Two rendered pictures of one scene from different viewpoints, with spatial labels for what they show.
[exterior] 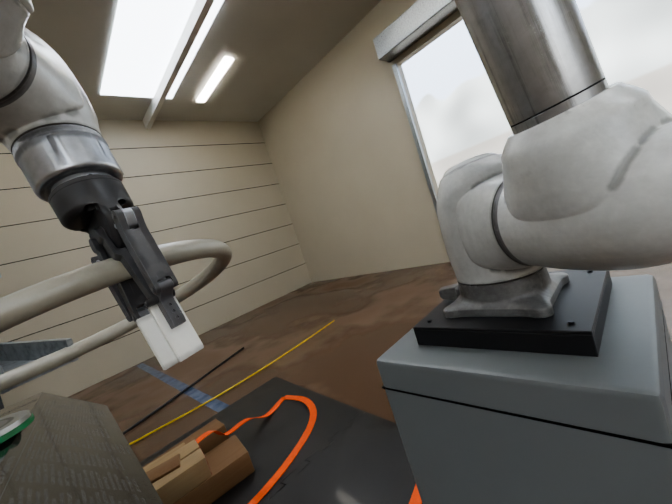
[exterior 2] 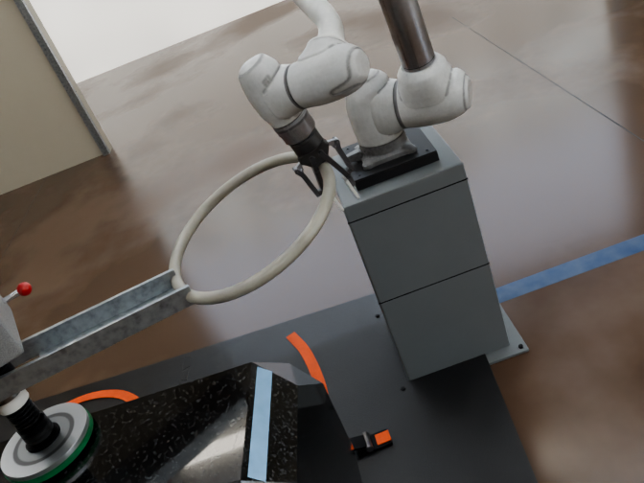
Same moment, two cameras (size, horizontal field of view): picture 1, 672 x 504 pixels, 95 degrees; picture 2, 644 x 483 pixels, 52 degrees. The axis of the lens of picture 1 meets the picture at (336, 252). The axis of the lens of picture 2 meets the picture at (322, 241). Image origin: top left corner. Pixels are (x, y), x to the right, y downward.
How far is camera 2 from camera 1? 1.62 m
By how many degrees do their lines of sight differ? 49
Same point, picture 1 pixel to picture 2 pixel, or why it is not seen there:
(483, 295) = (385, 149)
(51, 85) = not seen: hidden behind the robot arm
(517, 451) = (422, 214)
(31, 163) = (306, 126)
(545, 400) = (431, 182)
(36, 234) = not seen: outside the picture
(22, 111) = not seen: hidden behind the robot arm
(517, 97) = (412, 60)
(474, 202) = (382, 101)
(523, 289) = (401, 141)
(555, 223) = (427, 108)
